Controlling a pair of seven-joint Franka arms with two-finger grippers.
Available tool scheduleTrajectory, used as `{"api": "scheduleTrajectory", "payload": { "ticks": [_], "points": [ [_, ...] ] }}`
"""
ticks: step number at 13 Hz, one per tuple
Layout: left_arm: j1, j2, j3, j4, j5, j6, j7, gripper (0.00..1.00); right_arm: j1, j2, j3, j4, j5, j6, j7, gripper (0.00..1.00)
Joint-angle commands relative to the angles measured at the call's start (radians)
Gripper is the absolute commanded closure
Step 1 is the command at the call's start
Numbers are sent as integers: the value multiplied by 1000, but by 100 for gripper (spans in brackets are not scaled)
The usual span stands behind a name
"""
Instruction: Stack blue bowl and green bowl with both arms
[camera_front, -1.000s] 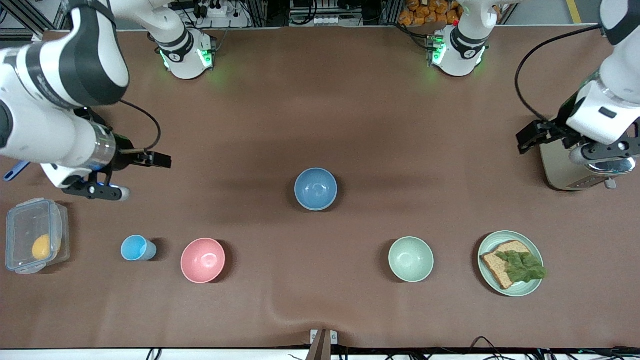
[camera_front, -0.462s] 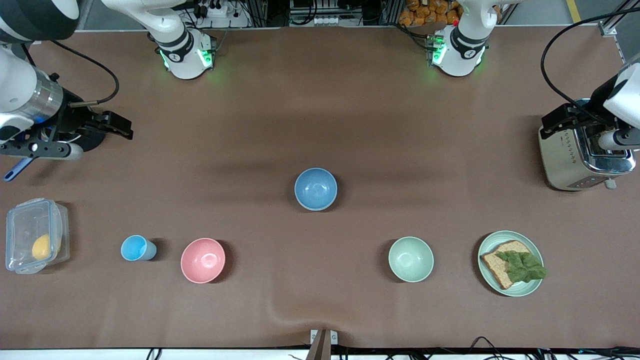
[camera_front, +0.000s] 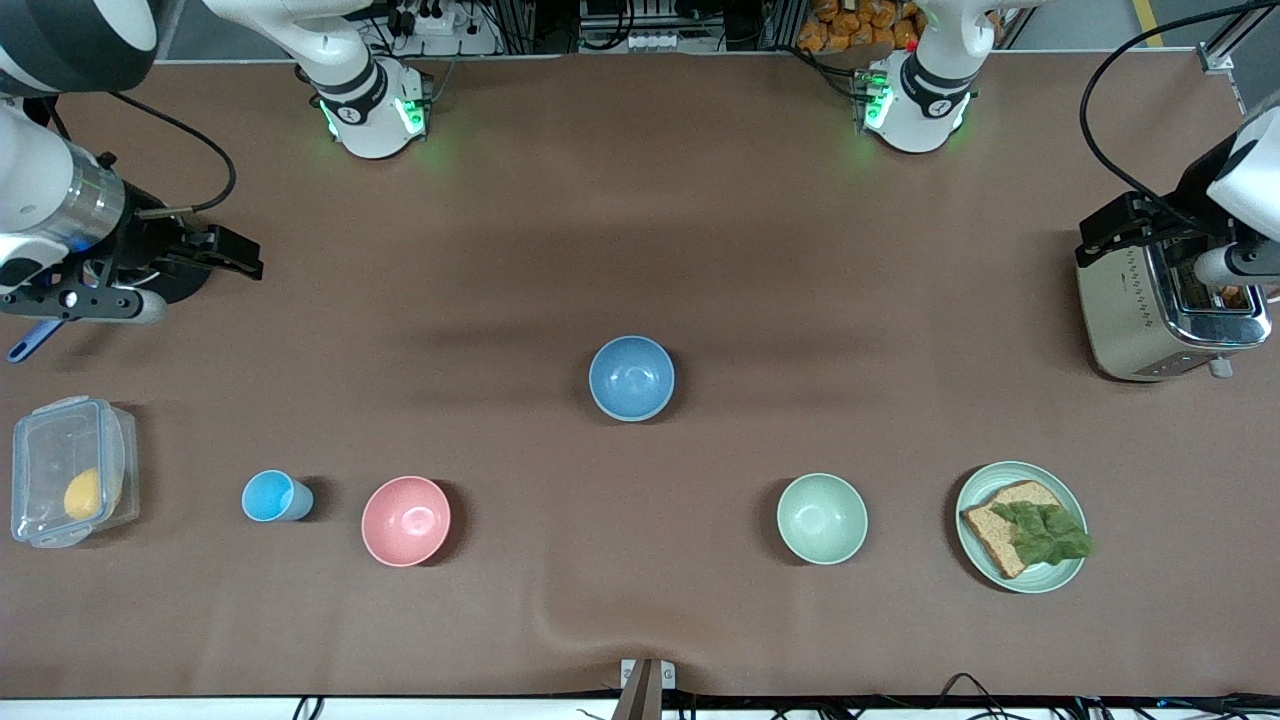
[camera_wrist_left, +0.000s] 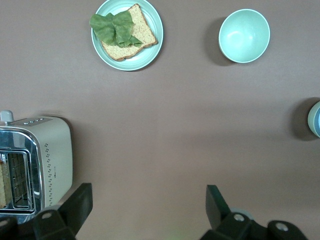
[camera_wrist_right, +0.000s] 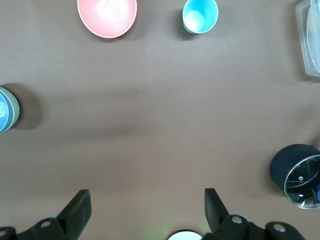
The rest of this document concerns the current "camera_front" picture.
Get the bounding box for white power strip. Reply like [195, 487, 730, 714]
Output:
[385, 0, 463, 37]

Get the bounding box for pale green plate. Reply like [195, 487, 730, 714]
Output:
[955, 461, 1089, 595]

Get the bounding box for yellow lemon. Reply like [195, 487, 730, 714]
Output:
[64, 468, 104, 522]

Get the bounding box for grey metal table clamp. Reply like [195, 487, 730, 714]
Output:
[612, 657, 677, 720]

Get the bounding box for orange snack bags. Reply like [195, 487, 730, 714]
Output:
[797, 0, 923, 54]

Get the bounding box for light blue cup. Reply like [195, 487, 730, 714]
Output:
[241, 470, 315, 523]

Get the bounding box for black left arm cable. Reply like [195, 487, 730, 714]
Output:
[1079, 0, 1280, 207]

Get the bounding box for green lettuce leaf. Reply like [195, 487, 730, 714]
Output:
[990, 500, 1095, 567]

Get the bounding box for silver toaster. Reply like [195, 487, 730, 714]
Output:
[1076, 215, 1274, 383]

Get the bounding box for brown tablecloth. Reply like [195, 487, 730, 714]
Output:
[0, 50, 1280, 699]

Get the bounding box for brown bread slice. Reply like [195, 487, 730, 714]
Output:
[961, 480, 1063, 580]

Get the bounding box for clear plastic lidded container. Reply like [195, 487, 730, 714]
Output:
[11, 396, 140, 549]

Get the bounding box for pale green bowl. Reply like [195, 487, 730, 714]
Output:
[588, 345, 678, 424]
[776, 472, 869, 566]

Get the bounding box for blue bowl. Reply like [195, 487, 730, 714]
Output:
[589, 336, 676, 419]

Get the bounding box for pink bowl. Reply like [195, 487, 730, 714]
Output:
[361, 475, 452, 568]

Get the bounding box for black saucepan with blue handle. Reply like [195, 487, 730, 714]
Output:
[8, 262, 215, 363]

